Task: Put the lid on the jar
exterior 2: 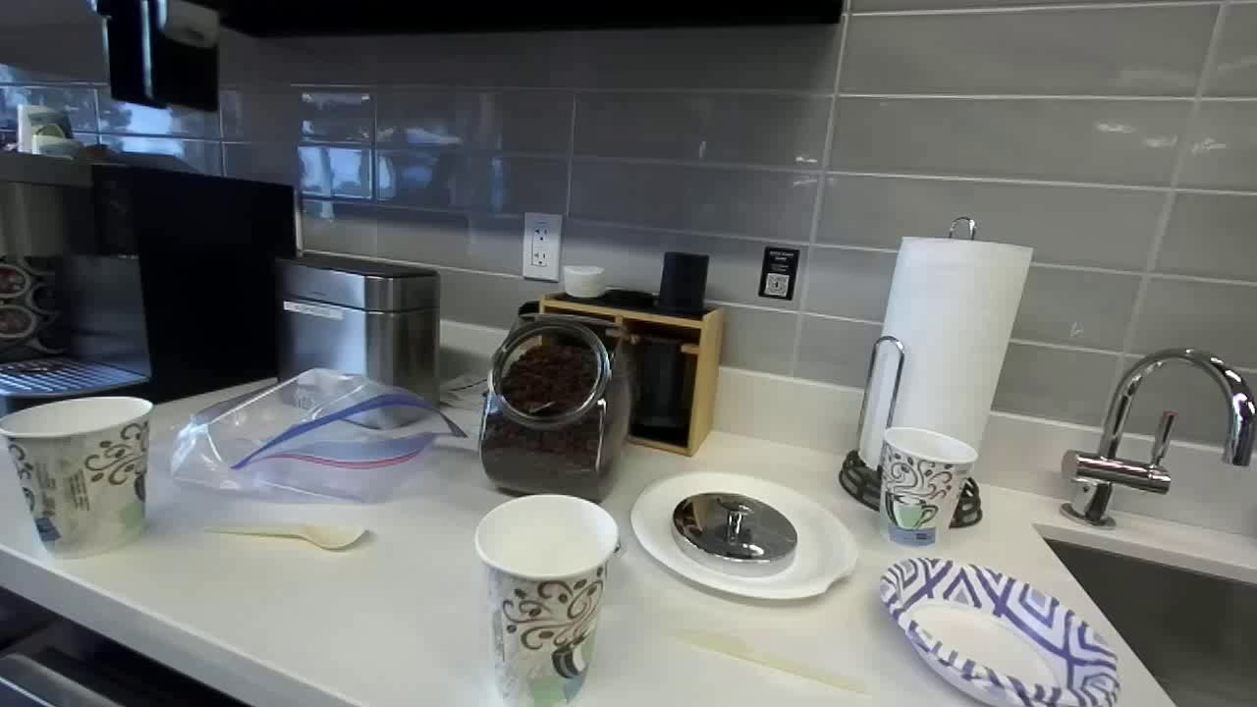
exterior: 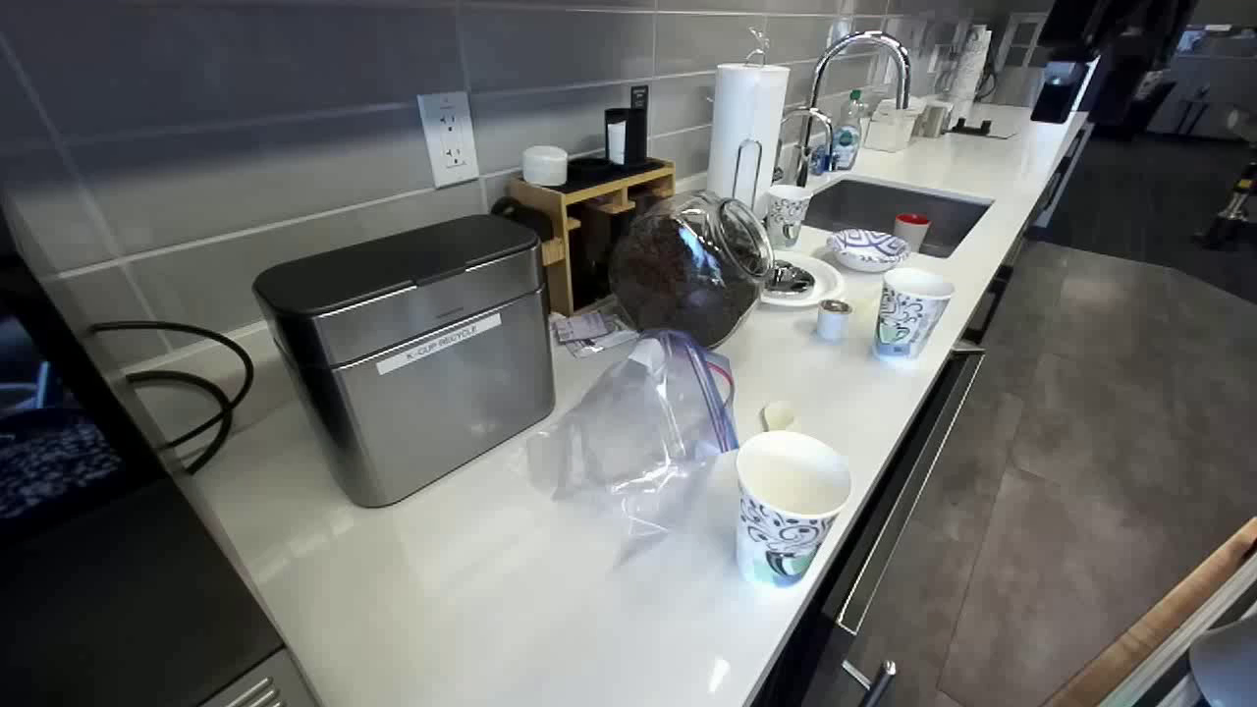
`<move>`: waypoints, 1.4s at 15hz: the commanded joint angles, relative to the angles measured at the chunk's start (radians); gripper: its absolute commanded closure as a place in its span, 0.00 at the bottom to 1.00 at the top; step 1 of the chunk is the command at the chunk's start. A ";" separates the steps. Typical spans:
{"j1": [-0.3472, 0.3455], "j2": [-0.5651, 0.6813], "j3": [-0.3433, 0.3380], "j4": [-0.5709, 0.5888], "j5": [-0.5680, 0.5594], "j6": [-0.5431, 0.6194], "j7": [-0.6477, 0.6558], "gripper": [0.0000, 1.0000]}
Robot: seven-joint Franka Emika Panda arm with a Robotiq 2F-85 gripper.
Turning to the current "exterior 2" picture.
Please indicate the glass jar of coffee beans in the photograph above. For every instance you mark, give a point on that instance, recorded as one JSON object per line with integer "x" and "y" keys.
{"x": 555, "y": 410}

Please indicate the paper towel roll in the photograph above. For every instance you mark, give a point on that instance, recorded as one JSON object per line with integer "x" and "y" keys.
{"x": 1004, "y": 283}

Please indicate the white plastic spoon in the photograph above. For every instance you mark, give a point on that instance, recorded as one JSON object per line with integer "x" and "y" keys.
{"x": 304, "y": 531}

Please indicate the patterned paper cup left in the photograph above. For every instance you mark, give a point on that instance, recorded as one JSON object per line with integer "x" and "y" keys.
{"x": 80, "y": 468}

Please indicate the black paper towel holder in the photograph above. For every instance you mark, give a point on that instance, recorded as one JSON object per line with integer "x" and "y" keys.
{"x": 930, "y": 354}

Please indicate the wooden pod organizer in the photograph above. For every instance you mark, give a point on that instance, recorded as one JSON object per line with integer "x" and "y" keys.
{"x": 677, "y": 363}

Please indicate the patterned paper cup front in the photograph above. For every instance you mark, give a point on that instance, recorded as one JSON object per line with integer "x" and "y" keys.
{"x": 542, "y": 580}

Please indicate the chrome jar lid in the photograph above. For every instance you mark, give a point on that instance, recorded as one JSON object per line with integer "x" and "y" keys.
{"x": 733, "y": 528}

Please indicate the stainless steel bin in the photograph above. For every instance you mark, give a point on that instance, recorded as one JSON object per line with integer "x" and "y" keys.
{"x": 352, "y": 316}

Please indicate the blue patterned paper bowl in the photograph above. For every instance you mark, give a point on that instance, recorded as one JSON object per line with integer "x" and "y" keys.
{"x": 998, "y": 639}

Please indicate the white creamer cup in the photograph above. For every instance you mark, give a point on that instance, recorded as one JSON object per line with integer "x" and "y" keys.
{"x": 581, "y": 279}

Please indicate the black box on organizer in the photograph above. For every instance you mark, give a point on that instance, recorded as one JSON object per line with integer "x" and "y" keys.
{"x": 680, "y": 283}

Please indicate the clear zip plastic bag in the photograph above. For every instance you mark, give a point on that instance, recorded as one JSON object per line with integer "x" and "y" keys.
{"x": 316, "y": 435}

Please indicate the white wall outlet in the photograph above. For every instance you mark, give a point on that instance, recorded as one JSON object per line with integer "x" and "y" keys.
{"x": 538, "y": 247}

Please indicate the patterned paper cup by towels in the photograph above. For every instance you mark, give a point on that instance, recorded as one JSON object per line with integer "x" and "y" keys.
{"x": 923, "y": 478}

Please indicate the black coffee machine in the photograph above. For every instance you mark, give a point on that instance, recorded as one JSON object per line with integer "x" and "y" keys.
{"x": 140, "y": 279}

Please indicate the white round plate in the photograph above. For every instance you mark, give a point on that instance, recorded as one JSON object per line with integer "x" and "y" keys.
{"x": 826, "y": 546}

